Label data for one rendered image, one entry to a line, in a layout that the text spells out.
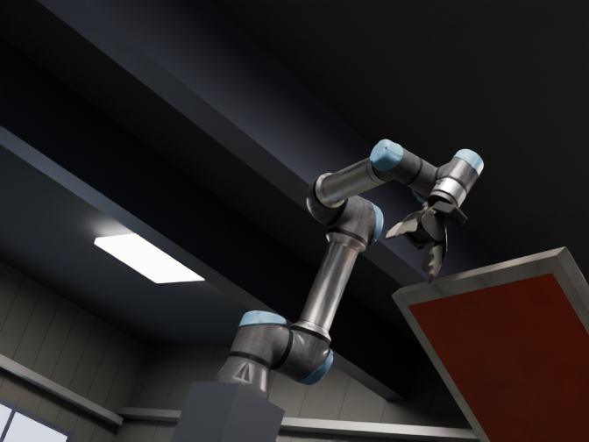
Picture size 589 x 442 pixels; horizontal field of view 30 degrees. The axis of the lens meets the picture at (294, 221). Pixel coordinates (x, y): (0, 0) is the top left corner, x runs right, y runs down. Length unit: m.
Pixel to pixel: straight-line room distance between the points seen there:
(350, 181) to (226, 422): 0.68
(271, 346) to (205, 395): 0.21
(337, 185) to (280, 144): 2.09
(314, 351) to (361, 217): 0.39
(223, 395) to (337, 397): 5.40
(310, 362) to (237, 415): 0.28
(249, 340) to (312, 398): 5.47
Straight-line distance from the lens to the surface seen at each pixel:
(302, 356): 2.90
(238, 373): 2.82
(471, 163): 2.65
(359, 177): 2.76
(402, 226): 2.49
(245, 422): 2.77
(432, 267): 2.53
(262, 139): 4.85
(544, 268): 2.42
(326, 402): 8.20
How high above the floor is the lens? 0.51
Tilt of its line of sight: 23 degrees up
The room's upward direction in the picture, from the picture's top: 19 degrees clockwise
